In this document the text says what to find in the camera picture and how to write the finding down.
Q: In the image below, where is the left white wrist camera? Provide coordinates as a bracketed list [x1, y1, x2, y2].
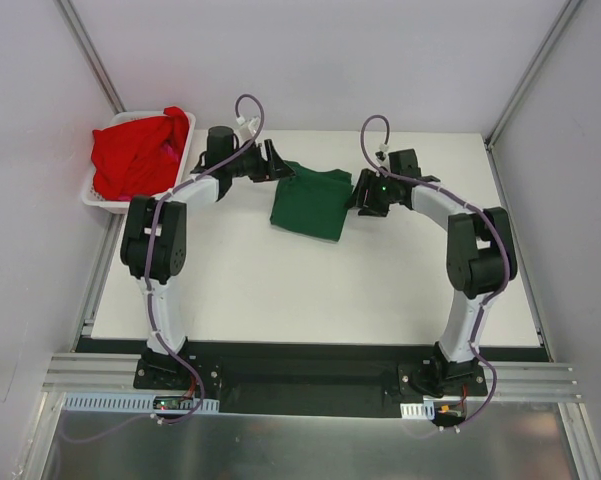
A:
[236, 116, 261, 142]

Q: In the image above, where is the slotted cable duct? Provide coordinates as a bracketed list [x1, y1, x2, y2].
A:
[64, 393, 220, 415]
[400, 400, 435, 421]

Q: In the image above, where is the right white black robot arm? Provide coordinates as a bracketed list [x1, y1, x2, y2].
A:
[346, 144, 518, 398]

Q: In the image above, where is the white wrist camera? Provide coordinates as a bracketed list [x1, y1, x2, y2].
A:
[236, 116, 261, 142]
[376, 143, 389, 162]

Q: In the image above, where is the red t shirt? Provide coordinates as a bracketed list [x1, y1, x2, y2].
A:
[90, 105, 191, 202]

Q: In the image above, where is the right slotted cable duct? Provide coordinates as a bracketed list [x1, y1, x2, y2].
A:
[400, 400, 435, 421]

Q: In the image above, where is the green t shirt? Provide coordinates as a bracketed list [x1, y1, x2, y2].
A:
[270, 162, 353, 242]

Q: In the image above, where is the left slotted cable duct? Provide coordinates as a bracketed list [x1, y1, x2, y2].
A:
[64, 393, 220, 415]

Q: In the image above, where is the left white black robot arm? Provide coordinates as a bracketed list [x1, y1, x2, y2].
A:
[120, 126, 295, 389]

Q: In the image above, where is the right aluminium frame post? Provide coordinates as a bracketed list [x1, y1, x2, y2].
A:
[484, 0, 586, 152]

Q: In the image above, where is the aluminium frame post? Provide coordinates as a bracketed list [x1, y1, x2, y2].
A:
[54, 0, 126, 114]
[484, 0, 586, 152]

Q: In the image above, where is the aluminium rail beam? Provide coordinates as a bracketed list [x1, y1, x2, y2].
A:
[42, 349, 580, 401]

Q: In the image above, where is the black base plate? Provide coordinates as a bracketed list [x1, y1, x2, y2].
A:
[74, 335, 551, 416]

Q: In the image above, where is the left aluminium frame post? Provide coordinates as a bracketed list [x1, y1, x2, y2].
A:
[54, 0, 126, 114]

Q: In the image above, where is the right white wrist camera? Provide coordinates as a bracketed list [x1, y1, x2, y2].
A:
[376, 143, 389, 162]

